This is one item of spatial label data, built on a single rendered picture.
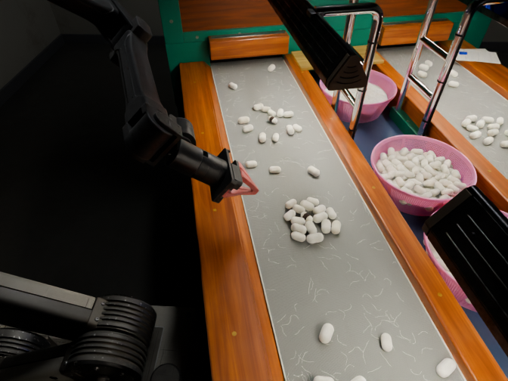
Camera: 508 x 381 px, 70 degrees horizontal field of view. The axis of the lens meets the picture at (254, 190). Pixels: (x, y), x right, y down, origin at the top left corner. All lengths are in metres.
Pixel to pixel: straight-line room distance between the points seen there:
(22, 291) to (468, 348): 0.76
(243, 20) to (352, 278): 1.04
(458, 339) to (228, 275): 0.43
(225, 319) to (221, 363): 0.08
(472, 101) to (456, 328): 0.90
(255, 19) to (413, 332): 1.17
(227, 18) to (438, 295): 1.15
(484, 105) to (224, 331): 1.15
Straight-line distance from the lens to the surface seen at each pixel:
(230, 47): 1.44
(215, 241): 0.80
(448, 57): 1.15
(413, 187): 1.04
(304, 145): 1.09
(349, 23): 1.13
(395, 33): 1.65
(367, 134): 1.29
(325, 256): 0.82
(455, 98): 1.48
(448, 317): 0.79
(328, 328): 0.71
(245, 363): 0.67
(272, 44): 1.47
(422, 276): 0.82
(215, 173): 0.68
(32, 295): 0.73
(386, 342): 0.73
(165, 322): 1.05
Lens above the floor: 1.40
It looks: 45 degrees down
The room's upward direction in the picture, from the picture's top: straight up
